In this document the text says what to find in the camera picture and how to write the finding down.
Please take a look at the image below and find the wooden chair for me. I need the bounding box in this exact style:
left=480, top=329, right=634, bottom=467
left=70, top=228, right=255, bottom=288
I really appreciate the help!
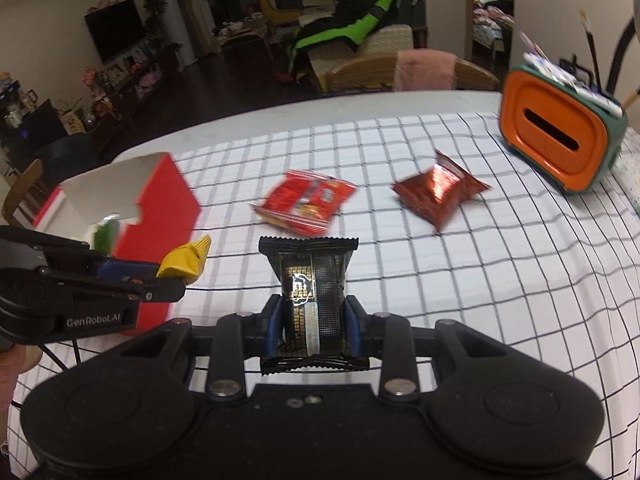
left=1, top=158, right=51, bottom=226
left=317, top=52, right=501, bottom=96

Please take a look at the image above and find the red cardboard box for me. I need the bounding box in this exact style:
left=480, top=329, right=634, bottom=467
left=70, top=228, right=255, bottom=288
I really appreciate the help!
left=32, top=152, right=202, bottom=336

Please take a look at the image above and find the yellow snack packet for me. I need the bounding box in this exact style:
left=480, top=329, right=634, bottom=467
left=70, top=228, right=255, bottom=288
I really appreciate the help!
left=156, top=235, right=212, bottom=286

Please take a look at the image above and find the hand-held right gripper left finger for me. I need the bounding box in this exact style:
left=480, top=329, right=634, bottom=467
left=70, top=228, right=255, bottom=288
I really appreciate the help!
left=120, top=294, right=285, bottom=402

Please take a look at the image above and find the beige sofa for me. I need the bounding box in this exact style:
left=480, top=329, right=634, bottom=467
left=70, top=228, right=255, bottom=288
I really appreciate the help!
left=305, top=25, right=416, bottom=77

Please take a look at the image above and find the dark television cabinet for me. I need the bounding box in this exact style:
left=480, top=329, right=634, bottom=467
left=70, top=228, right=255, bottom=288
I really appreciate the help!
left=55, top=45, right=186, bottom=131

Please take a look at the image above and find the red snack packet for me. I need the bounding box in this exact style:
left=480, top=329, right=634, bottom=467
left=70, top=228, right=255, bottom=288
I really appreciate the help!
left=250, top=170, right=358, bottom=236

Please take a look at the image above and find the wet wipes packet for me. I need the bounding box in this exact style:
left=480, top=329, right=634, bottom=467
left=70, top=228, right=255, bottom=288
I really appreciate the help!
left=617, top=130, right=640, bottom=211

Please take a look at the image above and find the orange and green tissue box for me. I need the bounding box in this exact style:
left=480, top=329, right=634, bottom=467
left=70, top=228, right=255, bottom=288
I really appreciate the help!
left=499, top=57, right=628, bottom=196

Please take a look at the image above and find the black brush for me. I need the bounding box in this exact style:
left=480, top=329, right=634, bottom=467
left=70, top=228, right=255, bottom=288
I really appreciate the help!
left=579, top=10, right=605, bottom=97

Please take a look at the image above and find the pink towel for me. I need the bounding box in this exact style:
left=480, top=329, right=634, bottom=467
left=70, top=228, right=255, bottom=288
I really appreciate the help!
left=394, top=49, right=457, bottom=92

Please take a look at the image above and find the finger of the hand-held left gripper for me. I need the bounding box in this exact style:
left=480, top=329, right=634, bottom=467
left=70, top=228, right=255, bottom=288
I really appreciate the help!
left=97, top=258, right=161, bottom=281
left=135, top=277, right=187, bottom=303

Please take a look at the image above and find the flat screen television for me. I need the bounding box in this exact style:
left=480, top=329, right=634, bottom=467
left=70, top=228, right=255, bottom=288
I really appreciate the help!
left=84, top=0, right=148, bottom=65

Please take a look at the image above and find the dark red foil packet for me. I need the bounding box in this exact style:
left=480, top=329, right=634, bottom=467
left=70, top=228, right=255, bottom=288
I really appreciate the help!
left=391, top=149, right=492, bottom=233

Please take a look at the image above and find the checkered tablecloth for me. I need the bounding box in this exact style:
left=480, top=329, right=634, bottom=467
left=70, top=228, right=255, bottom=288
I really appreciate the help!
left=0, top=110, right=640, bottom=480

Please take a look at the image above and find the green and black jacket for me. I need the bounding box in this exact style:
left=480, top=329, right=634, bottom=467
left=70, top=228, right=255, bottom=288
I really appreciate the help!
left=289, top=0, right=401, bottom=81

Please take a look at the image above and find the person's left forearm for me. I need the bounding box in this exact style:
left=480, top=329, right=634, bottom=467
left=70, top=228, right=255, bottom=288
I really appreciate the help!
left=0, top=345, right=43, bottom=411

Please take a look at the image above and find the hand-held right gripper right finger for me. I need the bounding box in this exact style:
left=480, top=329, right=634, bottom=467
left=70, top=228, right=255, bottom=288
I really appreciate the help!
left=345, top=295, right=506, bottom=402

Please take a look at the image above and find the black snack packet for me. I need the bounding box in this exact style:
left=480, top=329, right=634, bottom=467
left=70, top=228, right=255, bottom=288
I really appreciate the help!
left=257, top=236, right=371, bottom=375

